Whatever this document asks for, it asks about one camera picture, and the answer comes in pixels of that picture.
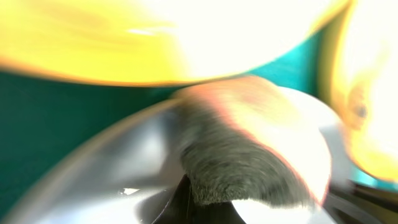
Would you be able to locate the yellow plate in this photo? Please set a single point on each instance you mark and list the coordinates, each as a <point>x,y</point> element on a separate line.
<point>153,42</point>
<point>358,79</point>

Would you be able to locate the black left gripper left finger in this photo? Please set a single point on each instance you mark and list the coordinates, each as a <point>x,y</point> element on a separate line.
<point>180,206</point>

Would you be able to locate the orange green scrub sponge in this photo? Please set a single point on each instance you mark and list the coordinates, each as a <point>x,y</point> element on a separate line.
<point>243,139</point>

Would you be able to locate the white plate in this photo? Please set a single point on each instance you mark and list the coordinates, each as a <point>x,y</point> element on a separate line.
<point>126,174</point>

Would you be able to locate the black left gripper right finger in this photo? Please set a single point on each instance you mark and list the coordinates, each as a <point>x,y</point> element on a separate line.
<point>217,213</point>

